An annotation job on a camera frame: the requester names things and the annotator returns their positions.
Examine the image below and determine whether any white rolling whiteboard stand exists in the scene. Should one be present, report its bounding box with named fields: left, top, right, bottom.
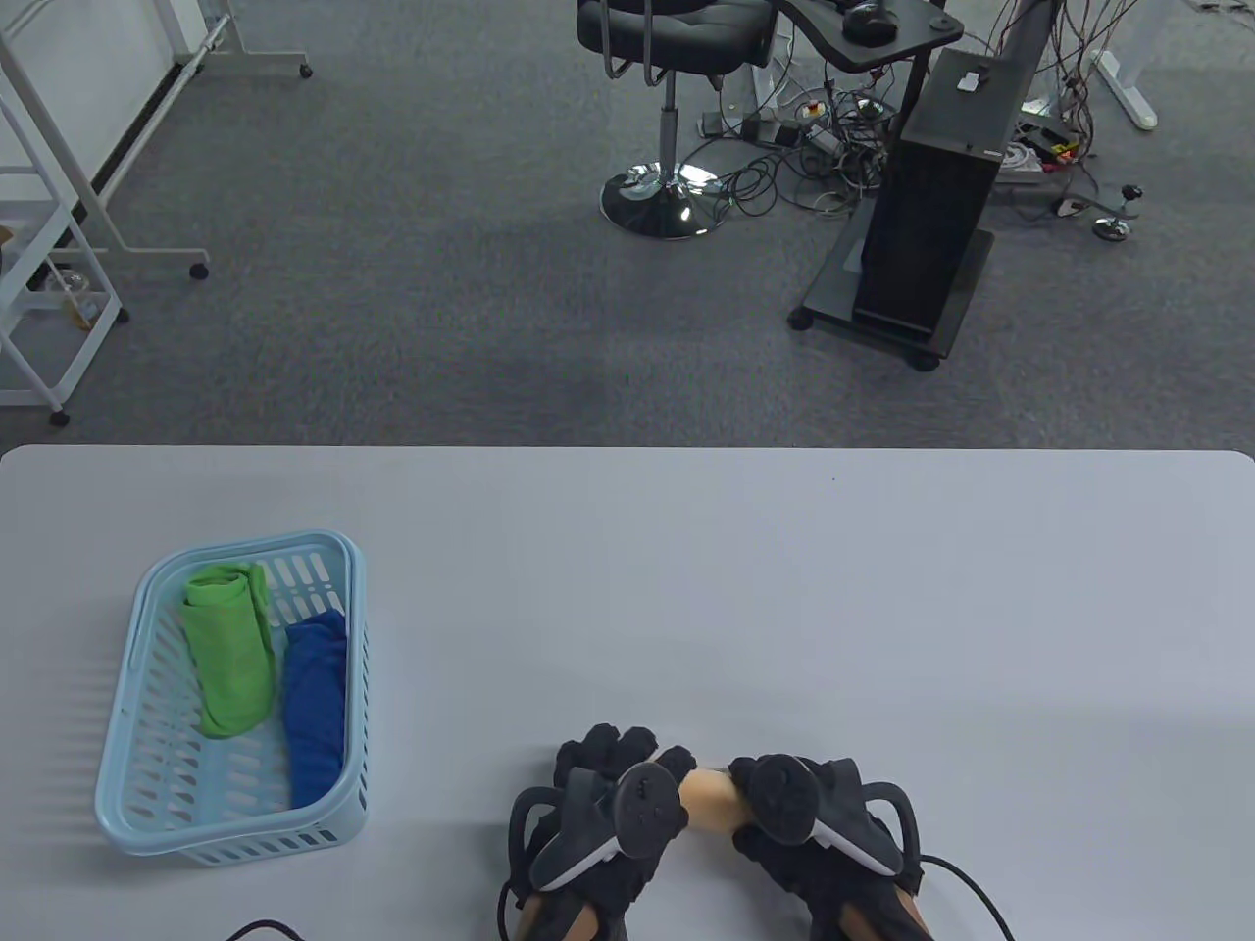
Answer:
left=0, top=0, right=317, bottom=283

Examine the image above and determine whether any green rectangular towel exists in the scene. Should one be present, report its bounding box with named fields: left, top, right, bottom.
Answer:
left=179, top=561, right=278, bottom=740

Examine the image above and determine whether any person's right forearm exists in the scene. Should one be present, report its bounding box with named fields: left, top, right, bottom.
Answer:
left=841, top=890, right=934, bottom=941

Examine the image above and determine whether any person's right hand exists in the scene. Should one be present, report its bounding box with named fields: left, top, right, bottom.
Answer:
left=727, top=753, right=929, bottom=934

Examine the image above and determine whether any white desk leg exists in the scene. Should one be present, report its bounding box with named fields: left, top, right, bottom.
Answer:
left=1090, top=49, right=1160, bottom=131

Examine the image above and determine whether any black computer tower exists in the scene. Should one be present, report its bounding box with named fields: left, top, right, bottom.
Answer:
left=851, top=47, right=1042, bottom=344

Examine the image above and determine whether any black swivel chair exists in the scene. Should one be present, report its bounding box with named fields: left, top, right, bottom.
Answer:
left=576, top=0, right=778, bottom=241

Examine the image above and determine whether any white metal rack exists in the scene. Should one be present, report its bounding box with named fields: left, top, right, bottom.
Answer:
left=0, top=88, right=130, bottom=427

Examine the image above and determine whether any black slanted post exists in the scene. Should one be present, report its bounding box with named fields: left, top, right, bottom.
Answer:
left=983, top=0, right=1062, bottom=72

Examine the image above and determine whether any blue rectangular towel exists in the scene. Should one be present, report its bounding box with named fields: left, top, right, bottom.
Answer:
left=281, top=608, right=350, bottom=811

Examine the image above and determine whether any black object on side desk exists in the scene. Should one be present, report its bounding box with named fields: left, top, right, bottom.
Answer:
left=841, top=0, right=900, bottom=43

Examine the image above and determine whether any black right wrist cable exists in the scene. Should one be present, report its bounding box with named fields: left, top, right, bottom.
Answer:
left=920, top=854, right=1018, bottom=941

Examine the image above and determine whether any tangle of floor cables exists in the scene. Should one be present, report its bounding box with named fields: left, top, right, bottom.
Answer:
left=686, top=0, right=1143, bottom=223

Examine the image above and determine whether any black left hand controller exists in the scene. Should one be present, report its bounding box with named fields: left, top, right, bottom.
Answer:
left=509, top=762, right=688, bottom=894

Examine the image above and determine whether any light blue plastic basket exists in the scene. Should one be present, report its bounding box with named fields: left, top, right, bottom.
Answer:
left=95, top=529, right=370, bottom=868

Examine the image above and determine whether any small black side desk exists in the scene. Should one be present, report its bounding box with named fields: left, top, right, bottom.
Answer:
left=775, top=0, right=967, bottom=124

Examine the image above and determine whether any round white floor device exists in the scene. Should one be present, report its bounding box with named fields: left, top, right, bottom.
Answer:
left=995, top=140, right=1046, bottom=187

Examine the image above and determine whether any black hand controller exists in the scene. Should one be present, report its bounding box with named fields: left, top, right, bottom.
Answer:
left=509, top=762, right=688, bottom=894
left=749, top=753, right=929, bottom=896

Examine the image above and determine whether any chrome stand foot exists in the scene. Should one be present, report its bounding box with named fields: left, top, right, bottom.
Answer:
left=1054, top=182, right=1145, bottom=242

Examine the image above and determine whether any person's left forearm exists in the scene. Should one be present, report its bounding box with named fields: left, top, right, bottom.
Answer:
left=514, top=896, right=601, bottom=941

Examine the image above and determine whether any black rolling base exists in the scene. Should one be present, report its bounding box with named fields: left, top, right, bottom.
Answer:
left=789, top=211, right=997, bottom=371

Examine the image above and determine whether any person's left hand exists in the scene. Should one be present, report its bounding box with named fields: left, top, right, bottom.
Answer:
left=508, top=725, right=699, bottom=924

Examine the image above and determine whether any black right hand controller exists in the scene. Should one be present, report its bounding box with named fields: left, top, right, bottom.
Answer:
left=749, top=753, right=929, bottom=896

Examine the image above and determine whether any orange rectangular towel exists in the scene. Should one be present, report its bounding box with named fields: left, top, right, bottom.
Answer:
left=678, top=768, right=752, bottom=837

